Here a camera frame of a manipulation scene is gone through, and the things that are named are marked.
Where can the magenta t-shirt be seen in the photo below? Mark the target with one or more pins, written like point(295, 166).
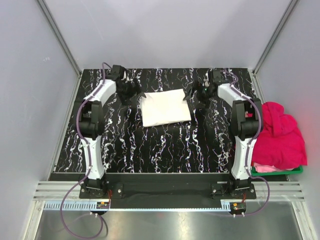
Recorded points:
point(280, 144)

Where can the aluminium rail frame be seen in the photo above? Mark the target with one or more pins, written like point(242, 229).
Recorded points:
point(65, 195)

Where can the white Coca-Cola t-shirt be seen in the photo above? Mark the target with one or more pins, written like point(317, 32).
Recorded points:
point(166, 107)

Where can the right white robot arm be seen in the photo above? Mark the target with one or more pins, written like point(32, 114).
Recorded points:
point(246, 122)

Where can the small circuit board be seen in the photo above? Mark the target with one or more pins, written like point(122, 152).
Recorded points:
point(103, 205)
point(237, 206)

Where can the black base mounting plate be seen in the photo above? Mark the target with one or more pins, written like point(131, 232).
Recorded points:
point(151, 191)

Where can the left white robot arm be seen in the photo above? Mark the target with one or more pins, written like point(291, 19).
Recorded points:
point(90, 120)

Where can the corner aluminium post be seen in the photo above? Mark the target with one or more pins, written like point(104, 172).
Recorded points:
point(58, 35)
point(275, 35)

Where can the left small circuit board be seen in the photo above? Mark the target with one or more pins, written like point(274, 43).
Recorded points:
point(103, 205)

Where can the left corner aluminium post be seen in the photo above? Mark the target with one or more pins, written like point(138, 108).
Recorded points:
point(58, 35)

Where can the right small circuit board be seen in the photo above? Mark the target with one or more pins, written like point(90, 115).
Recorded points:
point(237, 206)

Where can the right corner aluminium post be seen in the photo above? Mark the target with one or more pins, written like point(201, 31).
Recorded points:
point(275, 35)

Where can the green plastic basket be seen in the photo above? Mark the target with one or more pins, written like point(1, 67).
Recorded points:
point(297, 170)

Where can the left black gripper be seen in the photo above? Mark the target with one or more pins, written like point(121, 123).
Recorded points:
point(125, 99)

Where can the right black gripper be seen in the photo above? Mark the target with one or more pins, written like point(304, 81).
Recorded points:
point(203, 102)

